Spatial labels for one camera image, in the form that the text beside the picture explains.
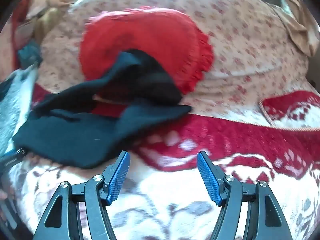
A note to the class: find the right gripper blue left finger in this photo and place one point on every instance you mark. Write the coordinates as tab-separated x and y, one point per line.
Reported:
61	218

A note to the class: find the grey fleece jacket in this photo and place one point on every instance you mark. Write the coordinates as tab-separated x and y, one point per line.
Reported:
16	97

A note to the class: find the beige curtain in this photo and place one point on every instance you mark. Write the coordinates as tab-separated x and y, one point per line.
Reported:
300	24

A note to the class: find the teal plastic bag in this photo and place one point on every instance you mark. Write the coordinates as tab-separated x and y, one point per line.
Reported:
30	54

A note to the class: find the floral beige quilt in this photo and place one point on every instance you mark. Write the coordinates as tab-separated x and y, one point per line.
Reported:
254	57

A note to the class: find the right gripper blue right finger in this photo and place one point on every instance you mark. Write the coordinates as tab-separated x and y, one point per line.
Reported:
265	219

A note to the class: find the black knit pants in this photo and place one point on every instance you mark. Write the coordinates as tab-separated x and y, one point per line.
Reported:
92	122

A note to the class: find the red heart ruffled pillow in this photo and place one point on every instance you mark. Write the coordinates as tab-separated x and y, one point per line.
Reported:
171	37

